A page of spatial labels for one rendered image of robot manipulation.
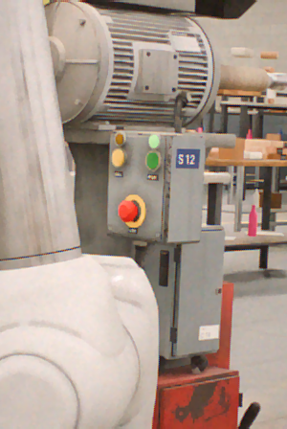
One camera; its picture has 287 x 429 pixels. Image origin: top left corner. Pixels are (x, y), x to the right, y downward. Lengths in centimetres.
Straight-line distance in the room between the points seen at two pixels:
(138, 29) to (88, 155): 30
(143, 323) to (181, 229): 76
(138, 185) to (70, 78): 29
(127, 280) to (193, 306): 102
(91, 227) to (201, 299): 28
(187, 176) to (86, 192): 42
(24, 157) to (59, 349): 20
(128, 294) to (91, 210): 112
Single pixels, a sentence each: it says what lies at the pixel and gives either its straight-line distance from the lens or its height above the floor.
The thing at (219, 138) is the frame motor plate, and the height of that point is 111.
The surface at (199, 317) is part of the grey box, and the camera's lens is 244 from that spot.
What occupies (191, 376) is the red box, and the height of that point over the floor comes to 62.
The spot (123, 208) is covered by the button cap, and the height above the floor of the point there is 98.
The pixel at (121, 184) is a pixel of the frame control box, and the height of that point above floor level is 102.
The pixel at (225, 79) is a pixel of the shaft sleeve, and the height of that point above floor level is 124.
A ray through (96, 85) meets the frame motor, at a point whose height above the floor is 120.
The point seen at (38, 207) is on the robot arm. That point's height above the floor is 105.
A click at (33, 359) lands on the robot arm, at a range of 117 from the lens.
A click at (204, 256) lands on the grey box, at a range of 243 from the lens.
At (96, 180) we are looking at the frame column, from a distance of 250.
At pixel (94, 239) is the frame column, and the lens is 251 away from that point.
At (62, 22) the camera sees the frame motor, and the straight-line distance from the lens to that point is 237.
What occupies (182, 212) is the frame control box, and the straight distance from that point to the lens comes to 215.
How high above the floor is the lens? 114
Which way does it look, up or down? 5 degrees down
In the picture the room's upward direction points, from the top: 3 degrees clockwise
